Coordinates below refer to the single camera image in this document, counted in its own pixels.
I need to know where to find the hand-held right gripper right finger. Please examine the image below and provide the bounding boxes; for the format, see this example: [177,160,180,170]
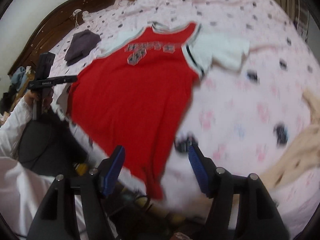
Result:
[188,144,290,240]

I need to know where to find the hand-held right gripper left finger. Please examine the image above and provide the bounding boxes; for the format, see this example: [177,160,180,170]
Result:
[30,145,126,240]

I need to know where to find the red basketball jersey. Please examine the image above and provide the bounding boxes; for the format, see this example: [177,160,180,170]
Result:
[56,21,250,202]

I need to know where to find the person's left hand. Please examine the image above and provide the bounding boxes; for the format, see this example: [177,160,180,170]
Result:
[25,89,54,112]

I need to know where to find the blue jeans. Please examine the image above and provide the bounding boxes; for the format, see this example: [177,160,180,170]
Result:
[11,66,33,92]

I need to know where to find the dark grey folded cloth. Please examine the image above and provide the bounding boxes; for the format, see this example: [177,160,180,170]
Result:
[64,29,102,67]

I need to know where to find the dark wooden headboard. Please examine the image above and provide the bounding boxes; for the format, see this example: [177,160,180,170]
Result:
[7,0,115,77]

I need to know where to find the black office chair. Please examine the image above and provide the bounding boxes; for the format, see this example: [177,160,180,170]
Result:
[17,110,88,178]

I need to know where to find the pink cat-print blanket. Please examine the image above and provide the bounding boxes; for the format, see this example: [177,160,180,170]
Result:
[47,0,320,238]

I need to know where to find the beige cloth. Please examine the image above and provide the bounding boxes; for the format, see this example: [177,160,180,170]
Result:
[260,87,320,188]

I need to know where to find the white shelf rack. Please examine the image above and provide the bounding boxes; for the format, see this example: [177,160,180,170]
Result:
[294,0,310,42]

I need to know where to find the white charging cable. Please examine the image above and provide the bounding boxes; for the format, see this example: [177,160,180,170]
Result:
[72,9,83,28]

